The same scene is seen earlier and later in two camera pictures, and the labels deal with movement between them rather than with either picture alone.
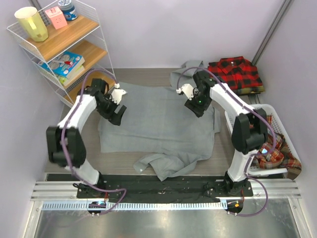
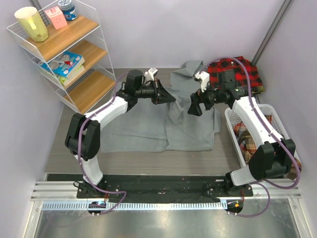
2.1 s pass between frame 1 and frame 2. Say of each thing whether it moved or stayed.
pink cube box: stayed
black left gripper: moved
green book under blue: stayed
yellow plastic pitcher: stayed
